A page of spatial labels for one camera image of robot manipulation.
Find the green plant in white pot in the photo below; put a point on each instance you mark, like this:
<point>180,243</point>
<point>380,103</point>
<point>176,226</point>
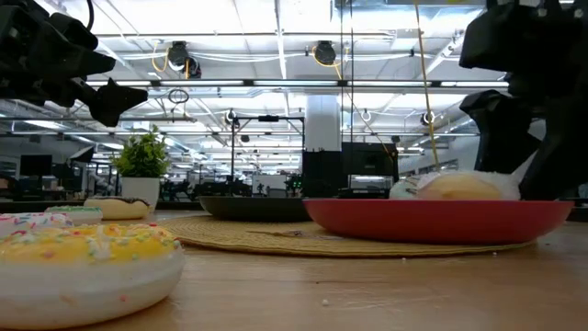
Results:
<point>140,190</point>

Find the large black screen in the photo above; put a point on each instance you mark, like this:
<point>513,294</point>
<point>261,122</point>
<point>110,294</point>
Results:
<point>369,161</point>

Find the black background rig frame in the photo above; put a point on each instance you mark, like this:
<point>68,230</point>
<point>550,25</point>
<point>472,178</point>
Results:
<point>268,118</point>

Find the large pale mint donut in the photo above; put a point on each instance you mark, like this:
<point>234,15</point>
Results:
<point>459,188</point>

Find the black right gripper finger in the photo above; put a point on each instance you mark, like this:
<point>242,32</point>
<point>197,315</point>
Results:
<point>503,133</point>
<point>565,151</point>

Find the round woven yellow placemat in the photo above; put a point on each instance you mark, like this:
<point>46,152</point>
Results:
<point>275,243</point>

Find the dark round plate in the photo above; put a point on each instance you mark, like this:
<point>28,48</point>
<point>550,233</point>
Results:
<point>257,209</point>

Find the black aluminium table frame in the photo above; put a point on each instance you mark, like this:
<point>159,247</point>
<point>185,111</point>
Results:
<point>27,206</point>

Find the small yellow sprinkled donut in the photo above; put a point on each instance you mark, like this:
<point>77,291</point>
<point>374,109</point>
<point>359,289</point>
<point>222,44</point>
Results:
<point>82,276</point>

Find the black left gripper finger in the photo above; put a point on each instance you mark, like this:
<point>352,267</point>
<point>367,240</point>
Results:
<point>115,103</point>

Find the large chocolate sprinkled donut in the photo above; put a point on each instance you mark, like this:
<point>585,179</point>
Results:
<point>117,209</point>

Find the small green frosted donut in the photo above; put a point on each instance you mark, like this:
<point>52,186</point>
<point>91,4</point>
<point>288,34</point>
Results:
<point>73,215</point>

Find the red round plate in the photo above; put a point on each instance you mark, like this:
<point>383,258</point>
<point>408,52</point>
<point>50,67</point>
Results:
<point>436,220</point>

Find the small pink sprinkled donut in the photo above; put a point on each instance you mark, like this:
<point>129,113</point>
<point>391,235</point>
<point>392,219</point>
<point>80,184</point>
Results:
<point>32,223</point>

